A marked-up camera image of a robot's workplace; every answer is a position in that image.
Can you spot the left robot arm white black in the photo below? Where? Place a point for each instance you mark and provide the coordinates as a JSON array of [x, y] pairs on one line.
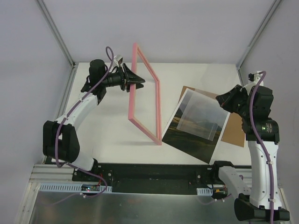
[[60, 140]]

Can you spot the aluminium corner post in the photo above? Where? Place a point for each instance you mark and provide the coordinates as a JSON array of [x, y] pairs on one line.
[[49, 20], [262, 26]]

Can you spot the landscape photo print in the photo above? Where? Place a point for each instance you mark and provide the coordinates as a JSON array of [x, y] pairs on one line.
[[192, 145]]

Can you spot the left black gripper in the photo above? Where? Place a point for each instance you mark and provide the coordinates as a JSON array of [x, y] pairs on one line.
[[126, 77]]

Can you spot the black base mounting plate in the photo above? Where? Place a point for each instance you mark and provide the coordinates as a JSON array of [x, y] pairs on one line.
[[160, 178]]

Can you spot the pink picture frame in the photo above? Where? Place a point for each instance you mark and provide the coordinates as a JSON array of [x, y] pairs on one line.
[[144, 106]]

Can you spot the clear acrylic sheet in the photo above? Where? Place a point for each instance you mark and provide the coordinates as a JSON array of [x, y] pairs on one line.
[[201, 115]]

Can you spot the right white slotted cable duct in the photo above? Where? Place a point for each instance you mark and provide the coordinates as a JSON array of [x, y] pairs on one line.
[[204, 191]]

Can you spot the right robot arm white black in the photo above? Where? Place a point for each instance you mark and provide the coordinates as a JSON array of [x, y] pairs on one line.
[[260, 202]]

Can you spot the white slotted cable duct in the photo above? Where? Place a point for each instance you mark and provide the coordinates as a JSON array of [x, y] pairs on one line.
[[204, 191], [74, 188]]

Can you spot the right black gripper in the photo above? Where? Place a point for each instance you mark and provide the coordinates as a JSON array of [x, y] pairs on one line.
[[235, 102]]

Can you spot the left aluminium corner post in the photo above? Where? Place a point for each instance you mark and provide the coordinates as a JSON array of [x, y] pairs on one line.
[[49, 20]]

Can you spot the right aluminium corner post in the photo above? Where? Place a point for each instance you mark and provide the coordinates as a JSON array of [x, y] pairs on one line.
[[262, 26]]

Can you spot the left white slotted cable duct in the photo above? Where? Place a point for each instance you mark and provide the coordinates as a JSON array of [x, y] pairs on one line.
[[74, 188]]

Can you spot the brown cardboard backing board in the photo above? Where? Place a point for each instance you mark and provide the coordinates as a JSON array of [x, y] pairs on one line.
[[233, 133]]

